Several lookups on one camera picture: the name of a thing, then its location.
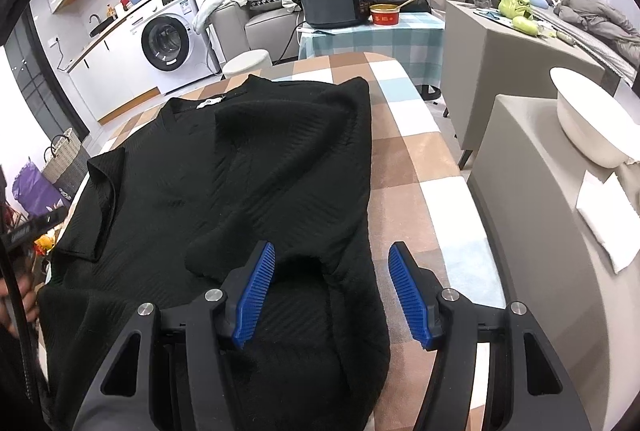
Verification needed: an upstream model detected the red noodle bowl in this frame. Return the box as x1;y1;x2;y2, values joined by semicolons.
369;3;401;26

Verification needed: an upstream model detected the checkered tablecloth table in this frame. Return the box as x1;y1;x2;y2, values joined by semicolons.
102;52;506;431

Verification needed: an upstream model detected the white washing machine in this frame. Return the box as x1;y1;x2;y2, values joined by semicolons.
125;0;218;94

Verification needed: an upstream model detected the purple bag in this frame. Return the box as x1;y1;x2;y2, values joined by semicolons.
11;161;63;219

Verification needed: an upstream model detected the grey duvet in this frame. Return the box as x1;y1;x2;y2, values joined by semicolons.
552;0;640;44

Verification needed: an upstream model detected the black knit sweater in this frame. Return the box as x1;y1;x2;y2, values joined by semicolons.
37;75;391;431

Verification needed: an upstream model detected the black microwave oven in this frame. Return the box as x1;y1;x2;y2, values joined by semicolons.
299;0;371;29

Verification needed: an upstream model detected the white round stool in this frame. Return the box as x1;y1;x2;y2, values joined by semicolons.
221;51;273;79

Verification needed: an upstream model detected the white folded cloth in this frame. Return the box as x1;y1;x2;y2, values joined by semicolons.
575;170;640;274

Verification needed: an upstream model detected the green oblong toy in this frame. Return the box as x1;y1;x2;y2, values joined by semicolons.
512;16;540;36

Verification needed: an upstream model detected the grey bedside cabinet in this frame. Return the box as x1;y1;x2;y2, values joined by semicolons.
442;0;606;169
467;93;640;431

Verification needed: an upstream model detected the teal checked side table cloth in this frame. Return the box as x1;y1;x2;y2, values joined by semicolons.
297;12;446;89

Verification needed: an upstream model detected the white kitchen base cabinet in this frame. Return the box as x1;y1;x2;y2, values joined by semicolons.
57;8;161;124

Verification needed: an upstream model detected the white plastic basin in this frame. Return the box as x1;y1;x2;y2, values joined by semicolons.
549;67;640;169

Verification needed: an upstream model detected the person's left hand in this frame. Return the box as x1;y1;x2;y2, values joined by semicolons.
0;268;40;334

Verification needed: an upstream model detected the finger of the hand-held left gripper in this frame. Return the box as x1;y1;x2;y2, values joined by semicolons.
0;211;70;248

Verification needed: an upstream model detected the dark glass door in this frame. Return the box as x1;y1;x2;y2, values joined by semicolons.
0;6;91;146

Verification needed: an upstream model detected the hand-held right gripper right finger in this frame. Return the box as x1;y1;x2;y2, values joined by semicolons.
387;242;596;431

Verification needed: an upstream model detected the grey sofa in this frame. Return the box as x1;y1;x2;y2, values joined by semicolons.
212;0;433;62

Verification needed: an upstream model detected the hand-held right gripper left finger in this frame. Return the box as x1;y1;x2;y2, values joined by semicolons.
72;241;277;431

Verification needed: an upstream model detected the grey white garment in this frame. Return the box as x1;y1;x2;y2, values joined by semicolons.
194;0;276;34

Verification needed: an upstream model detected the green monster head toy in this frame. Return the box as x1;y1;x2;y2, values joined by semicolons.
500;0;538;19

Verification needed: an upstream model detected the woven laundry basket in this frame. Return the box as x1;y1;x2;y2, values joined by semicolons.
42;128;91;202

